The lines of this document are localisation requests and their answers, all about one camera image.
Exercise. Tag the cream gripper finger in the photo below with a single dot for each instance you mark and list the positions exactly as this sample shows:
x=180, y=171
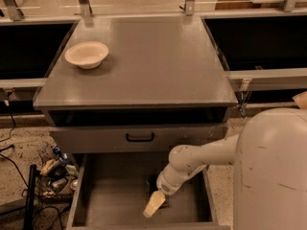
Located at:
x=156, y=200

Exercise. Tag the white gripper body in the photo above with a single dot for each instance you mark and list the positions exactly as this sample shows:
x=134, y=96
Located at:
x=165, y=185

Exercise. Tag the green yellow sponge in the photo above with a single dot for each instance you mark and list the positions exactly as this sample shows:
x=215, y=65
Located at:
x=151, y=187

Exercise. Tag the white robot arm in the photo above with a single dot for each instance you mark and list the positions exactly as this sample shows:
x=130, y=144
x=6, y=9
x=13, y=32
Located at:
x=269, y=157

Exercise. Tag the grey open middle drawer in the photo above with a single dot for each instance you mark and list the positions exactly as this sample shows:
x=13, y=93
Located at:
x=111, y=195

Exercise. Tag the grey top drawer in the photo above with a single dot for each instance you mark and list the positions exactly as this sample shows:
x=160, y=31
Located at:
x=99, y=139

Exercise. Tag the grey cabinet with counter top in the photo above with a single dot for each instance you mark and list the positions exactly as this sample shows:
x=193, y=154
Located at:
x=159, y=71

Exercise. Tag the white bowl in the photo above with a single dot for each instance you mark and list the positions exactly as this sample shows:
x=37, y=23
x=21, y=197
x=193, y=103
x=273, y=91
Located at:
x=87, y=55

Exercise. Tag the black drawer handle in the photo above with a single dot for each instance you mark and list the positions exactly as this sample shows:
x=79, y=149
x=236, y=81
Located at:
x=140, y=139

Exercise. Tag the wire basket of clutter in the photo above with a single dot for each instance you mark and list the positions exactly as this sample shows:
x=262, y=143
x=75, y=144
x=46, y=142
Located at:
x=58, y=177

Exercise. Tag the black stand post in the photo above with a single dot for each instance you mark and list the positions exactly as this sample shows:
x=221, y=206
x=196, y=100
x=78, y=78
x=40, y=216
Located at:
x=30, y=199

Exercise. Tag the metal rail frame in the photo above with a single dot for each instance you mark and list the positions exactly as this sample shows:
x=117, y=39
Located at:
x=28, y=12

